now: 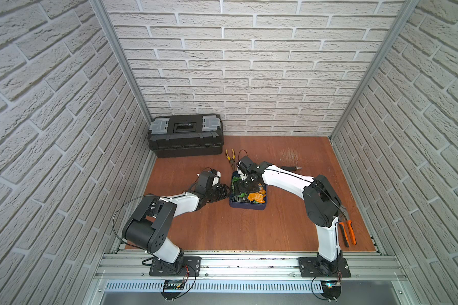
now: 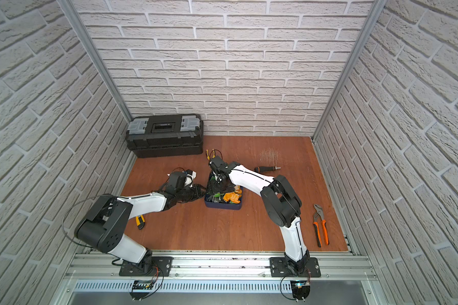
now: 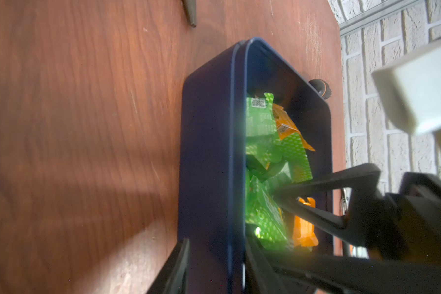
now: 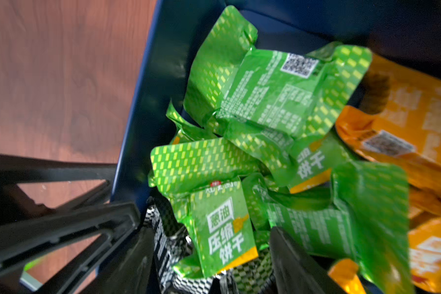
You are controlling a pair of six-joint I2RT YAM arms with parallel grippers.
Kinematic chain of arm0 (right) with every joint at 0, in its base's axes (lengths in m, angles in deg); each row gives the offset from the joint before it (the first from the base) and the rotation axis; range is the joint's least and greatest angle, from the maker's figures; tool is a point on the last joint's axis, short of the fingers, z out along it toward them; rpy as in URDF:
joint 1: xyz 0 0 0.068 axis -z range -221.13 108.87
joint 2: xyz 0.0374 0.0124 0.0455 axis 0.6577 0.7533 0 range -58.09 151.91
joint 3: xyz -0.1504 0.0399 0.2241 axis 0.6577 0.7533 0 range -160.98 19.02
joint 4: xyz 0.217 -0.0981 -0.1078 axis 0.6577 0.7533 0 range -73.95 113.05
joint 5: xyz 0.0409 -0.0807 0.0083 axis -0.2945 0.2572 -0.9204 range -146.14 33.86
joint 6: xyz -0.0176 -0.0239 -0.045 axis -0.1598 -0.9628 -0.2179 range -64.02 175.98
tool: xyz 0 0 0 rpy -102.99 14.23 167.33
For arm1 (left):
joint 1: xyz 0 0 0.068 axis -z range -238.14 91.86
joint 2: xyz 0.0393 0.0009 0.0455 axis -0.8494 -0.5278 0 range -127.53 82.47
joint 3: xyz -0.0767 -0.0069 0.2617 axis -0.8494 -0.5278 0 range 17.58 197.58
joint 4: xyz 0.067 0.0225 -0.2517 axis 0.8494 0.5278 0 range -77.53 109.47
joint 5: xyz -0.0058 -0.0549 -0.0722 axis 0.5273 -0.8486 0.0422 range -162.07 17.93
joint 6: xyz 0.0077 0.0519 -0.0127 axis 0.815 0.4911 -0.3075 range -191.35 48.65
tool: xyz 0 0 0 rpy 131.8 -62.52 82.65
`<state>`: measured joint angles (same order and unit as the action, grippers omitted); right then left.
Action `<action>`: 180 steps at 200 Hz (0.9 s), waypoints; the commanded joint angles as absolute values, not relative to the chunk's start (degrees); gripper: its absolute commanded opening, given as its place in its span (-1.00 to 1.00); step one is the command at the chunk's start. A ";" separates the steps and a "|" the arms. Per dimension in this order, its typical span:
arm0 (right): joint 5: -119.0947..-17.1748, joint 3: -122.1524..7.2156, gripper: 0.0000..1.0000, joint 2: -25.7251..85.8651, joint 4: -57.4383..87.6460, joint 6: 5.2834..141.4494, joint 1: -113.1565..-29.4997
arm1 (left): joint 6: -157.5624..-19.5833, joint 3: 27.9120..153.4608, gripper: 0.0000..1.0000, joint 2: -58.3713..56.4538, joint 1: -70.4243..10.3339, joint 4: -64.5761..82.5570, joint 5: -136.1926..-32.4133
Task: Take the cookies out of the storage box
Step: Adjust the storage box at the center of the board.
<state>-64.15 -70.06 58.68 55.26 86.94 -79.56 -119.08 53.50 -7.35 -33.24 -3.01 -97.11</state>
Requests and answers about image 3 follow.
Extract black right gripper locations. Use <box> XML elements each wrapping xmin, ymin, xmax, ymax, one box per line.
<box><xmin>266</xmin><ymin>163</ymin><xmax>441</xmax><ymax>294</ymax></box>

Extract green cookie packet back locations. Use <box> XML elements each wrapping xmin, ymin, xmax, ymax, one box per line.
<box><xmin>246</xmin><ymin>93</ymin><xmax>280</xmax><ymax>149</ymax></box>

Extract green cookie packet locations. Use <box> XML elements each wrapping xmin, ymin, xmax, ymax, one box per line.
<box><xmin>246</xmin><ymin>93</ymin><xmax>280</xmax><ymax>149</ymax></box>
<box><xmin>246</xmin><ymin>172</ymin><xmax>289</xmax><ymax>251</ymax></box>
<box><xmin>279</xmin><ymin>133</ymin><xmax>312</xmax><ymax>183</ymax></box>

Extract green cookie packet front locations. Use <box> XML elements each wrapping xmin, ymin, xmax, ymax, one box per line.
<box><xmin>246</xmin><ymin>172</ymin><xmax>289</xmax><ymax>251</ymax></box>

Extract dark blue storage box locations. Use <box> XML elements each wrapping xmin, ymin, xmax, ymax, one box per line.
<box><xmin>178</xmin><ymin>37</ymin><xmax>333</xmax><ymax>294</ymax></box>

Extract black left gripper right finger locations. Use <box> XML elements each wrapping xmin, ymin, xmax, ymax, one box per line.
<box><xmin>245</xmin><ymin>236</ymin><xmax>288</xmax><ymax>294</ymax></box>

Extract yellow handled needle-nose pliers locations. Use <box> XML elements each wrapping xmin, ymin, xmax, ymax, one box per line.
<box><xmin>182</xmin><ymin>0</ymin><xmax>197</xmax><ymax>28</ymax></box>

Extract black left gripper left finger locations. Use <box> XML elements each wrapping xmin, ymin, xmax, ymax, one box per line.
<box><xmin>147</xmin><ymin>238</ymin><xmax>190</xmax><ymax>294</ymax></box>

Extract orange cookie packet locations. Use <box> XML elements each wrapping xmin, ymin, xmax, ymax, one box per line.
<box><xmin>273</xmin><ymin>104</ymin><xmax>315</xmax><ymax>152</ymax></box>
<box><xmin>292</xmin><ymin>216</ymin><xmax>319</xmax><ymax>248</ymax></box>

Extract orange cookie packet front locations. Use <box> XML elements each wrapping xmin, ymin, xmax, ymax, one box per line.
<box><xmin>292</xmin><ymin>216</ymin><xmax>319</xmax><ymax>248</ymax></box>

